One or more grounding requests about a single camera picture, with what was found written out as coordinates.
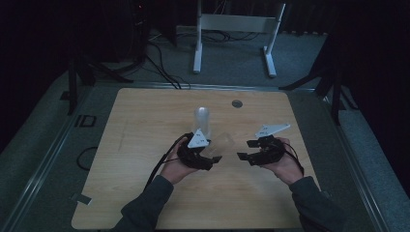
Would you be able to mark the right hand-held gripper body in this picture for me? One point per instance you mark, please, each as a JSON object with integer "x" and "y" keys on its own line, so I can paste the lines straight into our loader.
{"x": 270, "y": 151}

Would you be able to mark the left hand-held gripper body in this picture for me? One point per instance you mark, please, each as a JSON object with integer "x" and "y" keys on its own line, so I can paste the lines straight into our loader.
{"x": 193, "y": 156}

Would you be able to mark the clear plastic cup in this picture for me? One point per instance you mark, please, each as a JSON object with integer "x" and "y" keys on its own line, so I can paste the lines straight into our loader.
{"x": 223, "y": 144}

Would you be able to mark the stack of translucent plastic cups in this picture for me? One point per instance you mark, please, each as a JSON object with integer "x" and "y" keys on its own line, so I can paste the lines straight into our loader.
{"x": 202, "y": 121}

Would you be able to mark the person's left hand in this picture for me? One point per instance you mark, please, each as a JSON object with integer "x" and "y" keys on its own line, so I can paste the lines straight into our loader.
{"x": 175, "y": 170}

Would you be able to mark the person's right hand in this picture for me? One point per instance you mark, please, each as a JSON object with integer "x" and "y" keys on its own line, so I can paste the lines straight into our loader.
{"x": 286, "y": 169}

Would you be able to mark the round grey table grommet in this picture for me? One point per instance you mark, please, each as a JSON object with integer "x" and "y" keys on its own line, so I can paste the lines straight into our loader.
{"x": 237, "y": 103}

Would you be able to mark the black metal stand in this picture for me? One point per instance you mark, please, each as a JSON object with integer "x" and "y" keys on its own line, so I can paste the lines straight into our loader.
{"x": 72, "y": 83}
{"x": 336, "y": 96}

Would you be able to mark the grey tape piece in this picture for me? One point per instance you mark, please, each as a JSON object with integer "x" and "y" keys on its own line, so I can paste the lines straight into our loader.
{"x": 84, "y": 199}

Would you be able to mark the dark equipment rack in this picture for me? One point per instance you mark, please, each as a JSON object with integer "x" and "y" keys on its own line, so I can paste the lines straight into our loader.
{"x": 125, "y": 29}

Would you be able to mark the white metal table frame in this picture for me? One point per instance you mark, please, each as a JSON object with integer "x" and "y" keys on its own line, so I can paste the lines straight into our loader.
{"x": 238, "y": 23}

